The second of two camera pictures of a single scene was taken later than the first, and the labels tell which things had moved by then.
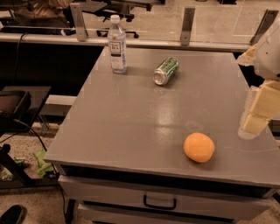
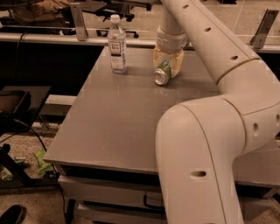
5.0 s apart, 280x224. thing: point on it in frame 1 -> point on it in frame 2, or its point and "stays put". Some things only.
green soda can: x=164 y=70 stays put
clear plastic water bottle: x=117 y=45 stays put
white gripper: x=270 y=59 -> x=170 y=41
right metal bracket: x=266 y=24 stays put
